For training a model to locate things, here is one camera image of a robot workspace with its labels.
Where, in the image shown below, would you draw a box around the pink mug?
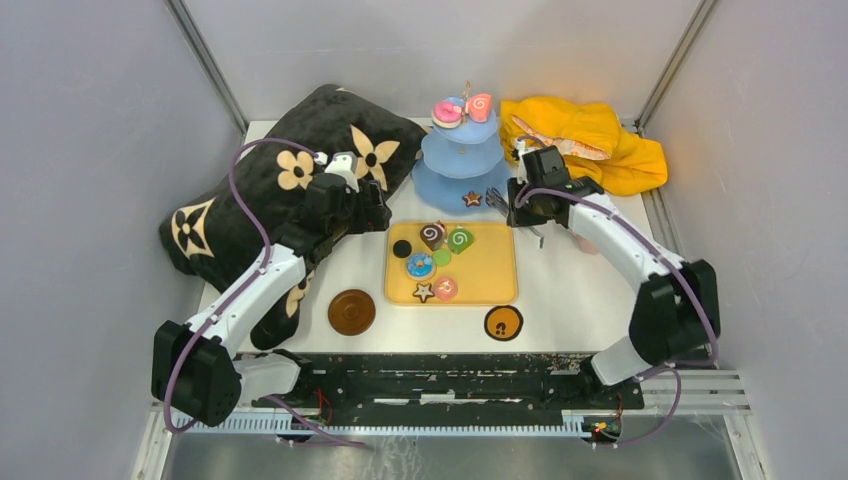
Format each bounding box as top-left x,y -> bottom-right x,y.
575,235 -> 599,255

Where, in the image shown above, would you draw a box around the yellow garment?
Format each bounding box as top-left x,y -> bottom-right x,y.
499,96 -> 669,196

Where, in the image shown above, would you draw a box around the yellow black round coaster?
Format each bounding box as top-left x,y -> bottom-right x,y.
483,305 -> 524,342

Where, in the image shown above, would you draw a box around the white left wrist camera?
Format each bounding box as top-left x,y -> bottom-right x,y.
324,152 -> 360,192

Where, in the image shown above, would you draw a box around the brown round coaster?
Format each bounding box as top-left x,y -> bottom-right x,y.
327,289 -> 376,336

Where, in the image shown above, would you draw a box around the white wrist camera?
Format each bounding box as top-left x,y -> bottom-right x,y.
516,151 -> 540,188
324,152 -> 360,192

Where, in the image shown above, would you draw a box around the star cookie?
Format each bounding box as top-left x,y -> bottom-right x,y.
462,191 -> 482,208
413,283 -> 435,304

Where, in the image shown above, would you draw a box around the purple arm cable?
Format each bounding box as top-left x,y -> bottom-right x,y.
162,137 -> 326,436
515,135 -> 721,448

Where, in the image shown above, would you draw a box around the salmon swirl cake slice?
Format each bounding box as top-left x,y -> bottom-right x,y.
464,93 -> 492,123

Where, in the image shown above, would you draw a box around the blue three-tier cake stand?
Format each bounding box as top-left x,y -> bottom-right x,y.
411,82 -> 510,215

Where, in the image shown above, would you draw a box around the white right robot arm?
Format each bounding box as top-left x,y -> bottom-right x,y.
507,136 -> 721,408

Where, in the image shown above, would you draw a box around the chocolate swirl roll cake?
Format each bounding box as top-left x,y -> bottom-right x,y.
419,221 -> 447,252

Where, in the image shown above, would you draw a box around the metal serving tongs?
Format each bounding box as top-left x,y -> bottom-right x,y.
485,187 -> 545,249

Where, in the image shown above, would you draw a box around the black floral plush pillow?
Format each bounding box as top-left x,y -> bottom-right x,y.
158,84 -> 429,351

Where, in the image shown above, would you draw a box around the pink round candy cake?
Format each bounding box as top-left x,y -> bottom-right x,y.
433,277 -> 459,302

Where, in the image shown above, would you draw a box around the green swirl roll cake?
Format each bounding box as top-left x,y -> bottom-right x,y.
447,226 -> 475,255

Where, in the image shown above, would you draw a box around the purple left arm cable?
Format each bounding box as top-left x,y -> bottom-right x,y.
162,137 -> 326,436

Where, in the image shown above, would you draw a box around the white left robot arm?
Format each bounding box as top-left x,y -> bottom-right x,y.
151,173 -> 391,427

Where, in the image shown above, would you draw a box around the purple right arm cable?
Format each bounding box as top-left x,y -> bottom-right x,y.
515,135 -> 721,448

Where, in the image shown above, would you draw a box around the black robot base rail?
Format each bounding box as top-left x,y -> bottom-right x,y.
282,353 -> 645,427

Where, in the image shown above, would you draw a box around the green macaron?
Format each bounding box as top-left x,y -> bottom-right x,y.
432,248 -> 452,267

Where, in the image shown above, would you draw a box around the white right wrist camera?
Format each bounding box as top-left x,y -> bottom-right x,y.
516,151 -> 540,188

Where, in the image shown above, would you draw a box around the black sandwich cookie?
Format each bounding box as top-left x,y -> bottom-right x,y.
391,239 -> 413,259

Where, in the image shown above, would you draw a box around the blue frosted donut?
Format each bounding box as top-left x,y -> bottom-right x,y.
405,252 -> 436,281

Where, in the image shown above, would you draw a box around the pink frosted donut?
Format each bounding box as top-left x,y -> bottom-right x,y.
431,100 -> 465,129

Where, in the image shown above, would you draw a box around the yellow serving tray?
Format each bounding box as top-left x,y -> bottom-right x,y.
384,221 -> 518,307

